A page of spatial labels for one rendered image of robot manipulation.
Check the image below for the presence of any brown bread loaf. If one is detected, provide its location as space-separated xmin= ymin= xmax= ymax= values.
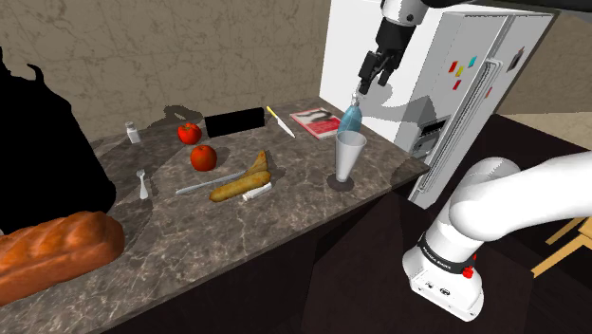
xmin=0 ymin=211 xmax=126 ymax=307

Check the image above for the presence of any black box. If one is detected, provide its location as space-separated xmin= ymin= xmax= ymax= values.
xmin=203 ymin=106 xmax=267 ymax=139

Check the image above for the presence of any short bread piece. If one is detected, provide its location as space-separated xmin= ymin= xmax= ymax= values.
xmin=242 ymin=149 xmax=269 ymax=179

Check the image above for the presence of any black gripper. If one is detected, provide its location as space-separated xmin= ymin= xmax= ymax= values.
xmin=357 ymin=17 xmax=417 ymax=96

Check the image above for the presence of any long silver knife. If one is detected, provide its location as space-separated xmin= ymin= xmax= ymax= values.
xmin=175 ymin=170 xmax=249 ymax=195

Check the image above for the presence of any yellow handled knife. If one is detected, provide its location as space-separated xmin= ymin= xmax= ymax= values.
xmin=266 ymin=105 xmax=297 ymax=139

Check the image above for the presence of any white refrigerator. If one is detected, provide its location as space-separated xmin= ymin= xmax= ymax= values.
xmin=319 ymin=0 xmax=557 ymax=211

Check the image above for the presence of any white tube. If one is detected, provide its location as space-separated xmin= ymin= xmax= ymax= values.
xmin=241 ymin=180 xmax=273 ymax=203

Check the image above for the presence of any wooden chair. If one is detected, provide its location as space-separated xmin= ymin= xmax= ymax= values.
xmin=529 ymin=215 xmax=592 ymax=279

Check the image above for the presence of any white salt shaker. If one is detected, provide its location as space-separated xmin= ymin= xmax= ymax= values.
xmin=124 ymin=121 xmax=142 ymax=145

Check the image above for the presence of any large black rounded object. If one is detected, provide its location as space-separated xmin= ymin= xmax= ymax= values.
xmin=0 ymin=46 xmax=118 ymax=235

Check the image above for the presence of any red tomato with stem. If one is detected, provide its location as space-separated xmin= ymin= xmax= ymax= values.
xmin=176 ymin=121 xmax=204 ymax=146

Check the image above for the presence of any white cone cup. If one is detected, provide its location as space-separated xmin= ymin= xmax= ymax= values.
xmin=335 ymin=130 xmax=368 ymax=183

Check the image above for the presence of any long baguette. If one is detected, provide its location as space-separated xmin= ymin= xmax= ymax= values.
xmin=208 ymin=170 xmax=273 ymax=204

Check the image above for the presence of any red book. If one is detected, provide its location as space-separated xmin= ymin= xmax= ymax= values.
xmin=289 ymin=106 xmax=343 ymax=140

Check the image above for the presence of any red round tomato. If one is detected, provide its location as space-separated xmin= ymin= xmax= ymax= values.
xmin=190 ymin=144 xmax=219 ymax=174

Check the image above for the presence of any blue plastic bottle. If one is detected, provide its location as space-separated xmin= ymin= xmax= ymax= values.
xmin=337 ymin=92 xmax=362 ymax=136

